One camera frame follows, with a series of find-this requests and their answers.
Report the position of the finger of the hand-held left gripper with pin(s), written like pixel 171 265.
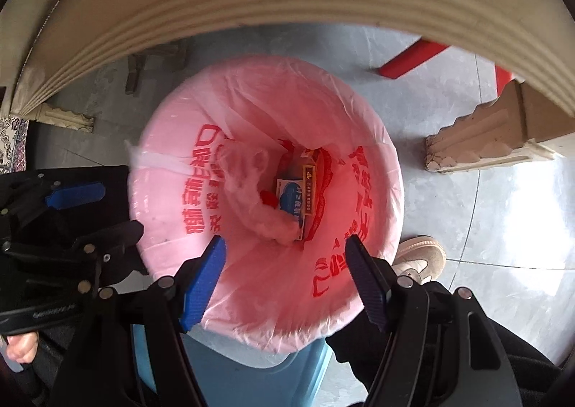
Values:
pixel 76 195
pixel 112 238

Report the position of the person's right leg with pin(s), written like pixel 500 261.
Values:
pixel 525 357

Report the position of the blue trash bin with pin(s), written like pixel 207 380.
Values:
pixel 260 375

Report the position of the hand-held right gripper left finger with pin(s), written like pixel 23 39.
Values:
pixel 202 281

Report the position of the red plastic stool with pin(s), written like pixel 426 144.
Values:
pixel 417 57

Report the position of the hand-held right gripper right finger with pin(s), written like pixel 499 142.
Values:
pixel 366 281

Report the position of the person's left hand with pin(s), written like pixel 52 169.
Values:
pixel 22 346

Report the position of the black floral bed sheet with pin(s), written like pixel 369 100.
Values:
pixel 11 142

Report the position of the orange brown pack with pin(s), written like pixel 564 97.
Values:
pixel 307 189

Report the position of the person's left leg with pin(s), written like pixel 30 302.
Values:
pixel 45 357

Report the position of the person's right pink sneaker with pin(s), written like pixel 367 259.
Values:
pixel 422 254

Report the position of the person's leg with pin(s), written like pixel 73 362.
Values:
pixel 45 357
pixel 525 357

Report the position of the clear plastic bag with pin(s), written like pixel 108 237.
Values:
pixel 256 205

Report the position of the pink lined trash bin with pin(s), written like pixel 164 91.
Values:
pixel 269 290

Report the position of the small red item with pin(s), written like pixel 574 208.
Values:
pixel 268 200

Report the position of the blue cartoon medicine box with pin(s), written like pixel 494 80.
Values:
pixel 289 202

